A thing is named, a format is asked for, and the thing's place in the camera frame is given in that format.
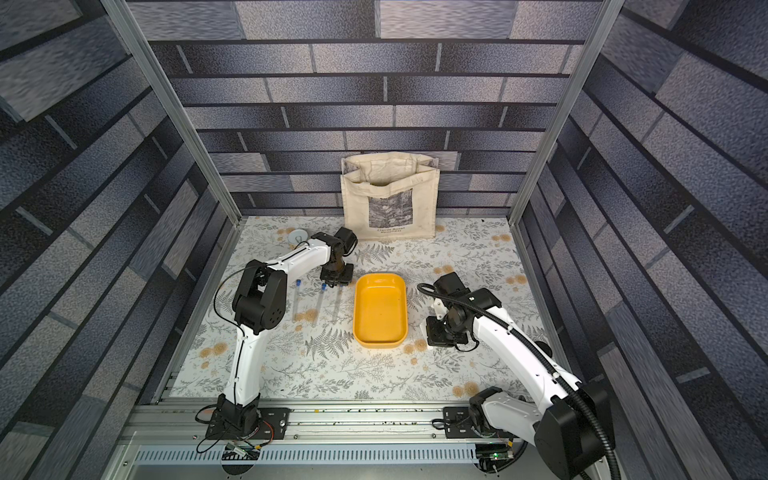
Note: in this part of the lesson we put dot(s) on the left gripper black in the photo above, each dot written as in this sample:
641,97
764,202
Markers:
349,278

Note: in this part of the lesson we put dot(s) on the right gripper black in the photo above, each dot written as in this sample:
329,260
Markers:
438,334

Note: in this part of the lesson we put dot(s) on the test tube blue cap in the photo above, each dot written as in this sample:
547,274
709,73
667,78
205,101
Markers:
296,300
319,304
338,302

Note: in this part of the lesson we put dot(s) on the yellow plastic tray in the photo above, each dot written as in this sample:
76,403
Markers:
380,315

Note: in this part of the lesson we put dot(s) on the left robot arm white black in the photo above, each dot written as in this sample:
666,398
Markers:
259,305

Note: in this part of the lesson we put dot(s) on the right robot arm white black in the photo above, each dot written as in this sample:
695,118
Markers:
567,420

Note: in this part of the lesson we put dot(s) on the beige canvas tote bag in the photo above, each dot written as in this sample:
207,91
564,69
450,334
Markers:
390,196

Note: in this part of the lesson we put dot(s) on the right controller board green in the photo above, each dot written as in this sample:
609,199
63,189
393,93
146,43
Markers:
493,458

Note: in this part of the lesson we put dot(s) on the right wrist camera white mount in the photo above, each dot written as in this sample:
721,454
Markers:
439,309

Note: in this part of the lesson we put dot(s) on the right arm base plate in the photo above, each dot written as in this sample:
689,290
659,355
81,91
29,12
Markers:
457,423

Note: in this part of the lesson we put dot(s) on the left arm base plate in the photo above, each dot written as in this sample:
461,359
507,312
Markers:
218,429

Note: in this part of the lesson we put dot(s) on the left controller board with wires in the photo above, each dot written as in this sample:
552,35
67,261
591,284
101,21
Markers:
239,457

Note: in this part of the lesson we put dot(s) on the aluminium mounting rail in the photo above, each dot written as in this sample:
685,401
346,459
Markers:
322,439

